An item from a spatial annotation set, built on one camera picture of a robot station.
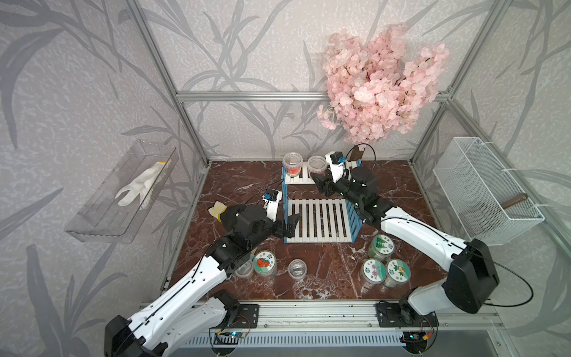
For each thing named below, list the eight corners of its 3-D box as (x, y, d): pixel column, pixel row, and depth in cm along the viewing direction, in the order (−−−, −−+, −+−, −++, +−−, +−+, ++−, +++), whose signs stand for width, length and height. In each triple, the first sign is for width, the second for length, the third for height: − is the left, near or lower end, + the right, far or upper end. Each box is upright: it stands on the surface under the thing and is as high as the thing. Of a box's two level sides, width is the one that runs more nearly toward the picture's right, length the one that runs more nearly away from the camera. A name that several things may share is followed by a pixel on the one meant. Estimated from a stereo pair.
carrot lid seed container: (381, 288, 81) (389, 281, 74) (377, 267, 86) (384, 259, 79) (404, 288, 81) (414, 281, 74) (398, 267, 86) (407, 259, 79)
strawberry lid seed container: (255, 279, 83) (251, 271, 76) (258, 259, 88) (254, 250, 81) (275, 279, 83) (273, 271, 76) (277, 259, 88) (275, 250, 81)
